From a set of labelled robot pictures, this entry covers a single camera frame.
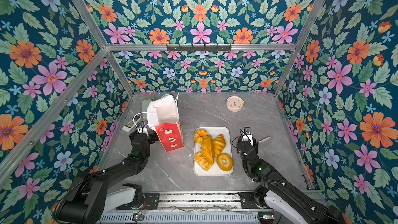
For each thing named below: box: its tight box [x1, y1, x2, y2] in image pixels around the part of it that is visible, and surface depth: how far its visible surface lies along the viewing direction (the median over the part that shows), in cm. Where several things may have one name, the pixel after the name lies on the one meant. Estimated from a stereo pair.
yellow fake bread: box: [196, 135, 215, 171], surface depth 83 cm
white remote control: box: [122, 114, 141, 133], surface depth 101 cm
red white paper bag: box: [146, 92, 184, 153], surface depth 82 cm
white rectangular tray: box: [193, 139, 234, 176], surface depth 84 cm
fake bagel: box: [216, 152, 234, 172], surface depth 85 cm
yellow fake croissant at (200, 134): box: [194, 129, 209, 145], surface depth 94 cm
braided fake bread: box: [194, 145, 215, 172], surface depth 82 cm
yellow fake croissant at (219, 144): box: [212, 133, 226, 159], surface depth 90 cm
